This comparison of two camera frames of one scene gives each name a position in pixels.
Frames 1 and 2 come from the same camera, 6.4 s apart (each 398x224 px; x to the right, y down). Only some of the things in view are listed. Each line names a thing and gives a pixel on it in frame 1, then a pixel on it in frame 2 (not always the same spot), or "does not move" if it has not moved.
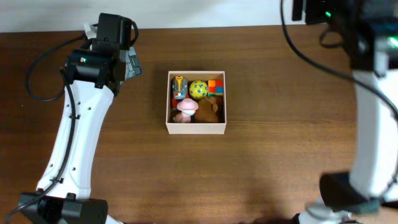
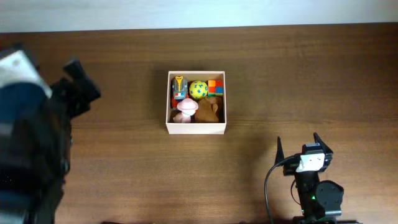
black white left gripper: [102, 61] → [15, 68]
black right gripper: [313, 15] → [328, 155]
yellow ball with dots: [198, 89] does not move
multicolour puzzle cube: [216, 87] does not move
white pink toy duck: [188, 107] does not move
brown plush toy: [207, 111] does not move
